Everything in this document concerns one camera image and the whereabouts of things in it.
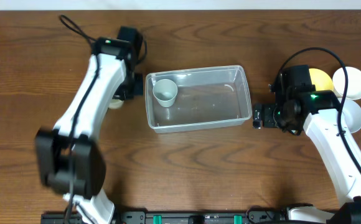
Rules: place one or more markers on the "grey plastic cup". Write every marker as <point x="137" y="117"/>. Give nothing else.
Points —
<point x="165" y="92"/>

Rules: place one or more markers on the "white bowl upper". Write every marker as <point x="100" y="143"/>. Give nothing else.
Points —
<point x="354" y="83"/>

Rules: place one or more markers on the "white bowl lower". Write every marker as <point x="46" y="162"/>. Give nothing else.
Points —
<point x="352" y="114"/>

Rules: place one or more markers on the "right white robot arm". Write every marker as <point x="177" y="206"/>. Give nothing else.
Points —
<point x="318" y="114"/>

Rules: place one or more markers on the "clear plastic container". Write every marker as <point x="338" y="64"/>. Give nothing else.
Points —
<point x="210" y="97"/>

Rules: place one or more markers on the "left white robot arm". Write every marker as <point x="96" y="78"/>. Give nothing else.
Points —
<point x="68" y="156"/>

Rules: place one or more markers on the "white plastic cup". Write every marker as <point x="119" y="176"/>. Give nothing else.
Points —
<point x="115" y="104"/>

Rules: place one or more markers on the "white bowl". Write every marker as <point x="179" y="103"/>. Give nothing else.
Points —
<point x="354" y="83"/>
<point x="352" y="114"/>

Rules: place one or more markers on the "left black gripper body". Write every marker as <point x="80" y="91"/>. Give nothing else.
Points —
<point x="137" y="84"/>

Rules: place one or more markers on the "yellow plastic bowl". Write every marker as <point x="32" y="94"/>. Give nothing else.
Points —
<point x="321" y="80"/>

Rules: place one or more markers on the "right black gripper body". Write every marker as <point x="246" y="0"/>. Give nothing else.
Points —
<point x="258" y="115"/>

